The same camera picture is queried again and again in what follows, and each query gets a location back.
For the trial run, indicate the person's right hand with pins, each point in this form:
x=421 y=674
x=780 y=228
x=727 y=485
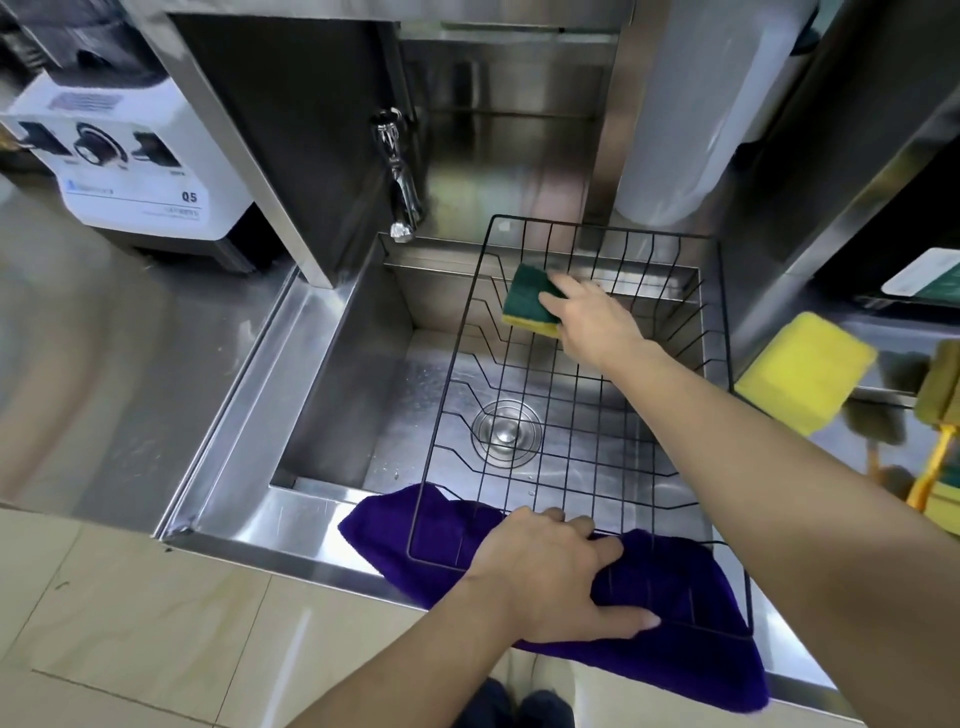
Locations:
x=596 y=326

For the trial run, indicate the person's left hand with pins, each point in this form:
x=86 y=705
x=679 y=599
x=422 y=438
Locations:
x=540 y=577

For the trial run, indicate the person's left thumb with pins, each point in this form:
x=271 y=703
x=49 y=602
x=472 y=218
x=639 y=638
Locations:
x=626 y=622

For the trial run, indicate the person's right thumb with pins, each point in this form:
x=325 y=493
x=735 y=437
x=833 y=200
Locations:
x=555 y=304

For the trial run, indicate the green and yellow scouring sponge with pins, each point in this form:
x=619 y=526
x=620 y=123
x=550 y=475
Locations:
x=525 y=296

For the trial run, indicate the person's left forearm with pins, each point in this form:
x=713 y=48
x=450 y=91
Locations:
x=420 y=660

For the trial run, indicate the person's right forearm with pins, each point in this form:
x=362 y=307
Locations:
x=780 y=510

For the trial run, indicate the purple cloth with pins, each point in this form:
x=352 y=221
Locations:
x=675 y=664

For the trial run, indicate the person's dark right shoe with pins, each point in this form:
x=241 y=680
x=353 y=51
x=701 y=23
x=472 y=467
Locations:
x=547 y=712

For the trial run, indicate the person's dark shoe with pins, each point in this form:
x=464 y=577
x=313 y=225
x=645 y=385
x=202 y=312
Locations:
x=487 y=709
x=547 y=712

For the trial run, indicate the round metal sink drain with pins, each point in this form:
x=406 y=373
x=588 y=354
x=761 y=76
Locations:
x=506 y=433

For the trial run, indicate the person's dark left shoe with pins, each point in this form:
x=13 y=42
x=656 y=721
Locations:
x=487 y=709

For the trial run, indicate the chrome faucet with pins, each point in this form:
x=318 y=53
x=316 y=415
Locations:
x=405 y=191

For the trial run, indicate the stainless steel sink basin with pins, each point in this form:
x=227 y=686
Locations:
x=352 y=420

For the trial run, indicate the white plastic film roll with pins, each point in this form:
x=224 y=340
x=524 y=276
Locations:
x=690 y=112

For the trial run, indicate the large yellow sponge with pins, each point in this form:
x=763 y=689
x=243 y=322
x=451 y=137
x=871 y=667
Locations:
x=806 y=371

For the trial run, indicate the green and white box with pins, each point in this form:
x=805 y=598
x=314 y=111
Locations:
x=926 y=277

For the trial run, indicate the white blender base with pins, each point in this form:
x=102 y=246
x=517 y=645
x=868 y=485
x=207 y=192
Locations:
x=150 y=187

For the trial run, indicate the dark blender jar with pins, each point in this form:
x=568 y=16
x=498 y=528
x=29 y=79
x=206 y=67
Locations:
x=75 y=37

